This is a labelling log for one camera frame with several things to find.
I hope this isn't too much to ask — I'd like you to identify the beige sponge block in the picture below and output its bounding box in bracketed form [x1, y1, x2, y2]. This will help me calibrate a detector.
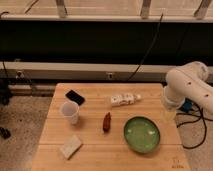
[60, 135, 82, 159]

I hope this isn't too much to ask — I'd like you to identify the left wall outlet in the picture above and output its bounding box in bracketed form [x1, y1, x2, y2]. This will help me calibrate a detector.
[16, 71, 24, 79]

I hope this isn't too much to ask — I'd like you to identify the white plastic cup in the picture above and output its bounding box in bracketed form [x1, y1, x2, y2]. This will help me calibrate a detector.
[60, 101, 79, 124]

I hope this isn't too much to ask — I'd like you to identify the wall power outlet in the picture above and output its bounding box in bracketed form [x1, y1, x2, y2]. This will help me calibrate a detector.
[106, 72, 113, 80]

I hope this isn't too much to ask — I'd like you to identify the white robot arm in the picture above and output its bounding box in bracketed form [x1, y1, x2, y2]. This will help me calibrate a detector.
[161, 61, 213, 121]

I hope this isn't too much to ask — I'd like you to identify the black object on floor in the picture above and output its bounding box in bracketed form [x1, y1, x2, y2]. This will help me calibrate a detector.
[0, 127, 11, 139]

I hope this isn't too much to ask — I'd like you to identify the black hanging cable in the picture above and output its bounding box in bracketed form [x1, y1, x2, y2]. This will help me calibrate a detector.
[126, 12, 165, 82]

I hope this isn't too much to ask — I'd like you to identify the white plastic bottle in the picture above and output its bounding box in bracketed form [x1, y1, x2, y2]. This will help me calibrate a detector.
[110, 93, 141, 107]

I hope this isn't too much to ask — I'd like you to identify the blue box on floor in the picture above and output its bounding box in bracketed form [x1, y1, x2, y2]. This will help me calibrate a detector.
[180, 99, 192, 113]

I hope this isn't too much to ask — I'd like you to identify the black floor cable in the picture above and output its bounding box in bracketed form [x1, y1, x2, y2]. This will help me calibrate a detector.
[175, 103, 213, 150]

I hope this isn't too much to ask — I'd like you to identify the red brown pepper toy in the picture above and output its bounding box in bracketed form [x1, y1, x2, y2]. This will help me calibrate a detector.
[103, 112, 111, 132]

